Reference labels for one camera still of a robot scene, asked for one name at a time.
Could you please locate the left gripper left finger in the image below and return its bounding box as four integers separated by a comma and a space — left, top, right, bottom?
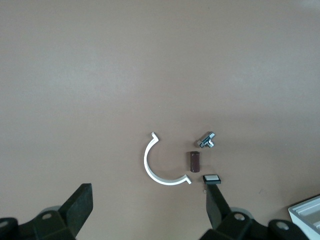
18, 183, 94, 240

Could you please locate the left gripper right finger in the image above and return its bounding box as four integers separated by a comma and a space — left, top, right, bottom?
199, 185, 270, 240

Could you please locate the brown plastic block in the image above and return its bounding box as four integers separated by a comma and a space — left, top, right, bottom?
187, 150, 201, 173

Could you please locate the chrome metal fitting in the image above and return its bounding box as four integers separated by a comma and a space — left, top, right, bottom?
195, 130, 216, 149

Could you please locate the white semicircular pipe clamp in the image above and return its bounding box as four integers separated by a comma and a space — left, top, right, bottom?
143, 131, 193, 186

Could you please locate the black switch white cap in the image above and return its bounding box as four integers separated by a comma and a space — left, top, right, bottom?
201, 174, 222, 186

